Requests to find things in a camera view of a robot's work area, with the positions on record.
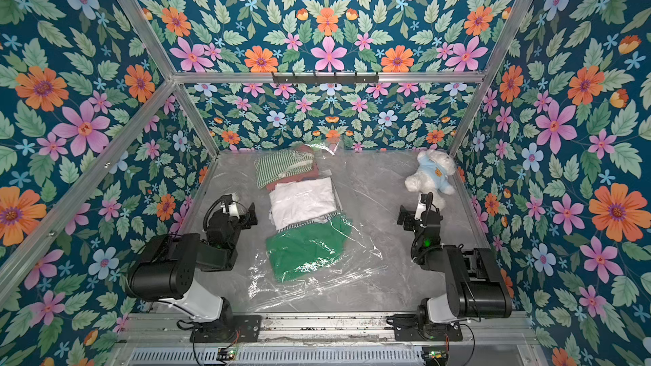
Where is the red garment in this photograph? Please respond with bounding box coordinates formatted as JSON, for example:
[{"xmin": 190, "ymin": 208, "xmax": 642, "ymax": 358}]
[{"xmin": 265, "ymin": 145, "xmax": 319, "ymax": 191}]

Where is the clear plastic vacuum bag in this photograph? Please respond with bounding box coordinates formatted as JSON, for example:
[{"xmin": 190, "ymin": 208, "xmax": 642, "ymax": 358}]
[{"xmin": 247, "ymin": 146, "xmax": 387, "ymax": 311}]

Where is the green white striped garment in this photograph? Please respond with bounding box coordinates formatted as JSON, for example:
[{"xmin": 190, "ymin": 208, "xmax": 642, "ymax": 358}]
[{"xmin": 254, "ymin": 150, "xmax": 315, "ymax": 188}]

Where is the aluminium front rail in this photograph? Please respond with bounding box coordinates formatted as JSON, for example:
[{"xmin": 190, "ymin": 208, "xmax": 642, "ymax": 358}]
[{"xmin": 118, "ymin": 312, "xmax": 538, "ymax": 346}]

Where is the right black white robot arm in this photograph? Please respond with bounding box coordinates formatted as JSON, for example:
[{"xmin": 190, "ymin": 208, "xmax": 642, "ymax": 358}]
[{"xmin": 397, "ymin": 192, "xmax": 513, "ymax": 326}]

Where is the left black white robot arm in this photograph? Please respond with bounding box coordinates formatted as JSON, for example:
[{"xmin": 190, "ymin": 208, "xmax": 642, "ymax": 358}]
[{"xmin": 126, "ymin": 194, "xmax": 258, "ymax": 325}]

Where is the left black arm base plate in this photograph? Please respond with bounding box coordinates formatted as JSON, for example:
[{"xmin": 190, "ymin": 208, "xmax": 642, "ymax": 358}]
[{"xmin": 190, "ymin": 315, "xmax": 262, "ymax": 344}]

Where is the green t-shirt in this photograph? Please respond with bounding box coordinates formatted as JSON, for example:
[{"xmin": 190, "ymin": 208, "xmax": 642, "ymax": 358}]
[{"xmin": 265, "ymin": 213, "xmax": 352, "ymax": 283}]

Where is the black wall hook rail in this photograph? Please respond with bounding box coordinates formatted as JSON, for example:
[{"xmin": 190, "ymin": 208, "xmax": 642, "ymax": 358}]
[{"xmin": 271, "ymin": 72, "xmax": 380, "ymax": 86}]

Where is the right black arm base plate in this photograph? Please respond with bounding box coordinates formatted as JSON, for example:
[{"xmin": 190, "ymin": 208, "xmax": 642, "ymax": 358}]
[{"xmin": 386, "ymin": 313, "xmax": 463, "ymax": 342}]

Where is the white slotted cable duct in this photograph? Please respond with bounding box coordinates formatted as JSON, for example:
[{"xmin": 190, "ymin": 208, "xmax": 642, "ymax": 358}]
[{"xmin": 128, "ymin": 347, "xmax": 425, "ymax": 365}]

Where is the white teddy bear blue shirt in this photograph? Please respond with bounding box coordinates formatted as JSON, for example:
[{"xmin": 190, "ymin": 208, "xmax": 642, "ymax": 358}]
[{"xmin": 405, "ymin": 149, "xmax": 456, "ymax": 210}]

